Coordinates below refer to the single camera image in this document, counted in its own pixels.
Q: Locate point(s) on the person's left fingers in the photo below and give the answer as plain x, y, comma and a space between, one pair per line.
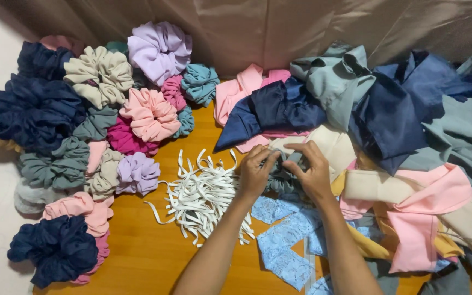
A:
264, 150

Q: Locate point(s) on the beige satin backdrop cloth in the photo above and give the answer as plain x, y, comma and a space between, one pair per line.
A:
285, 28

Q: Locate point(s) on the pile of coloured scrunchies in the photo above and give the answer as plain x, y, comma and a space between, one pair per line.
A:
80, 135

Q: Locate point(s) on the heap of coloured fabric strips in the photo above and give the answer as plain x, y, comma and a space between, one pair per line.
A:
404, 155

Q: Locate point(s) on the grey-green fabric scrunchie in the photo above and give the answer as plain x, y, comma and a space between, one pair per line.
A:
280, 180

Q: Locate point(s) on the person's right hand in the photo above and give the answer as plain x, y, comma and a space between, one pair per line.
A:
316, 176

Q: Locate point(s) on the light blue lace fabric piece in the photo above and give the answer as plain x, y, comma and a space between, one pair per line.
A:
285, 250
321, 286
271, 208

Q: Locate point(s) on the pile of white elastic strips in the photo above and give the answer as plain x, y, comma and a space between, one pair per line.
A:
203, 196

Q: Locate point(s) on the person's left hand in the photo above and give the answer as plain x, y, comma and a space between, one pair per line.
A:
252, 172

